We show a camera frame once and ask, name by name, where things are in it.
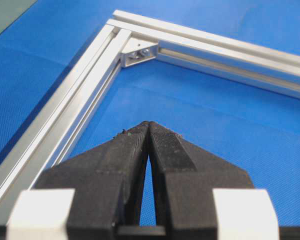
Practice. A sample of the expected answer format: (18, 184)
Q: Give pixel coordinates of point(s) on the aluminium extrusion frame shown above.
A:
(130, 72)

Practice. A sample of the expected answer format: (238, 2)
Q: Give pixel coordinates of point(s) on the aluminium corner bracket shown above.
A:
(138, 51)

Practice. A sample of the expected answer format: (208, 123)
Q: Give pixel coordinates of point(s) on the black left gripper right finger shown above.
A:
(184, 176)

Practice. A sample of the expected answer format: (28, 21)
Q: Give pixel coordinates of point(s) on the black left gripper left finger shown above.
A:
(108, 181)

